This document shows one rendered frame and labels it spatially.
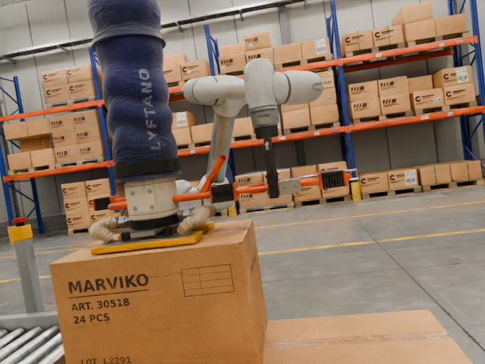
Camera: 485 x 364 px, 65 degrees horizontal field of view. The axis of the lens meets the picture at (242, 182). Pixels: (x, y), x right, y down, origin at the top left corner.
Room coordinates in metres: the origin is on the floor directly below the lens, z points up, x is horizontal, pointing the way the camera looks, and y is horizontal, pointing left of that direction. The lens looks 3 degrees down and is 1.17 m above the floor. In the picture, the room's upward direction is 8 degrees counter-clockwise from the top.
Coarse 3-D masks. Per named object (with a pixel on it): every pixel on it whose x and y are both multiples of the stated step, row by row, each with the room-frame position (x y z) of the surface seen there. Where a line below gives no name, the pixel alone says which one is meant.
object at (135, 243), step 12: (168, 228) 1.17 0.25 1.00; (120, 240) 1.21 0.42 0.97; (132, 240) 1.17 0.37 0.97; (144, 240) 1.16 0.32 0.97; (156, 240) 1.14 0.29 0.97; (168, 240) 1.13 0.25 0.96; (180, 240) 1.12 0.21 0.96; (192, 240) 1.12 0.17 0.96; (96, 252) 1.16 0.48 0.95; (108, 252) 1.16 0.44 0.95
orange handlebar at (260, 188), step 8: (256, 184) 1.21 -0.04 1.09; (264, 184) 1.25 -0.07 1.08; (304, 184) 1.19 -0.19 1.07; (312, 184) 1.19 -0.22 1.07; (208, 192) 1.23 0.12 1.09; (240, 192) 1.21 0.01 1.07; (248, 192) 1.21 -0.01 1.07; (256, 192) 1.21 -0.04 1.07; (264, 192) 1.20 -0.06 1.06; (120, 200) 1.56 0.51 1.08; (176, 200) 1.24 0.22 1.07; (184, 200) 1.24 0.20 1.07; (192, 200) 1.24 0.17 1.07; (112, 208) 1.27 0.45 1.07; (120, 208) 1.27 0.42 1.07
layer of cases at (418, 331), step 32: (288, 320) 1.42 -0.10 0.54; (320, 320) 1.38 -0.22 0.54; (352, 320) 1.34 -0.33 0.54; (384, 320) 1.31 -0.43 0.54; (416, 320) 1.28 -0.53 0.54; (288, 352) 1.18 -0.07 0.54; (320, 352) 1.15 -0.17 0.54; (352, 352) 1.13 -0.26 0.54; (384, 352) 1.10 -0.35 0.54; (416, 352) 1.08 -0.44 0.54; (448, 352) 1.06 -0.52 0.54
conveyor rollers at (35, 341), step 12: (0, 336) 1.69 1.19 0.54; (12, 336) 1.66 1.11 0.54; (24, 336) 1.62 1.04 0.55; (36, 336) 1.67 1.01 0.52; (48, 336) 1.62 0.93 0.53; (60, 336) 1.57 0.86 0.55; (0, 348) 1.58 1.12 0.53; (12, 348) 1.53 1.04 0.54; (24, 348) 1.49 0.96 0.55; (36, 348) 1.54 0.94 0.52; (48, 348) 1.48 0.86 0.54; (60, 348) 1.44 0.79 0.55; (0, 360) 1.46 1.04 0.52; (12, 360) 1.42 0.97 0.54; (24, 360) 1.38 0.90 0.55; (36, 360) 1.41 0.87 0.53; (48, 360) 1.36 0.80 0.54
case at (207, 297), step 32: (224, 224) 1.43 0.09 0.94; (64, 256) 1.22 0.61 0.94; (96, 256) 1.15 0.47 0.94; (128, 256) 1.11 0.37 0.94; (160, 256) 1.10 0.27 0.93; (192, 256) 1.09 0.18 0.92; (224, 256) 1.08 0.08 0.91; (256, 256) 1.40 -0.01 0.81; (64, 288) 1.14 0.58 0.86; (96, 288) 1.13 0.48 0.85; (128, 288) 1.11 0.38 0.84; (160, 288) 1.10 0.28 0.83; (192, 288) 1.09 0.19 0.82; (224, 288) 1.08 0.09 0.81; (256, 288) 1.26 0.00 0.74; (64, 320) 1.14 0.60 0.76; (96, 320) 1.13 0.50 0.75; (128, 320) 1.12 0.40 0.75; (160, 320) 1.11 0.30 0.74; (192, 320) 1.09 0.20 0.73; (224, 320) 1.08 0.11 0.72; (256, 320) 1.15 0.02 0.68; (64, 352) 1.14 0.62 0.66; (96, 352) 1.13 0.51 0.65; (128, 352) 1.12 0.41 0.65; (160, 352) 1.11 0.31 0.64; (192, 352) 1.10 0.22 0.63; (224, 352) 1.08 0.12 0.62; (256, 352) 1.07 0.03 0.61
